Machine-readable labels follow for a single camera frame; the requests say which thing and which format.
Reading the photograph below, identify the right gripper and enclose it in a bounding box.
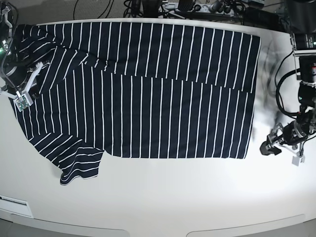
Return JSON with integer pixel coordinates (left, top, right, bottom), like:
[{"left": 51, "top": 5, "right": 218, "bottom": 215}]
[{"left": 23, "top": 71, "right": 40, "bottom": 99}]

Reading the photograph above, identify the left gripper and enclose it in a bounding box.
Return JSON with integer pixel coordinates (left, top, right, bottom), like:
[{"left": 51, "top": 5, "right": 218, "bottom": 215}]
[{"left": 260, "top": 122, "right": 300, "bottom": 156}]

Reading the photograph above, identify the navy white striped T-shirt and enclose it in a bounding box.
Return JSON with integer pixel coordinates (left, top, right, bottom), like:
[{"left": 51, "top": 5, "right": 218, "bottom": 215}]
[{"left": 14, "top": 22, "right": 261, "bottom": 185}]

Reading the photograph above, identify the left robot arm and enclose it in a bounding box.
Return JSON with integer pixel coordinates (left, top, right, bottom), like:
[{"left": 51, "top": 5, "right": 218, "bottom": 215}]
[{"left": 260, "top": 0, "right": 316, "bottom": 157}]

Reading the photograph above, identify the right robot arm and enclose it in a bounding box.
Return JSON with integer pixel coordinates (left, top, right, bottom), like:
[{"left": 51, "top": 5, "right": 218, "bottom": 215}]
[{"left": 0, "top": 0, "right": 36, "bottom": 96}]

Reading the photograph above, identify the black box on floor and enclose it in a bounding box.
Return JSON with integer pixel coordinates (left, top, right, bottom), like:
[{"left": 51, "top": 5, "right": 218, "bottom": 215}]
[{"left": 243, "top": 7, "right": 280, "bottom": 31}]

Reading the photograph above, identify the grey power strip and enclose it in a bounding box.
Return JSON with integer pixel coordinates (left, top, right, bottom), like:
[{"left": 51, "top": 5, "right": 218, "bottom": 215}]
[{"left": 161, "top": 2, "right": 235, "bottom": 15}]

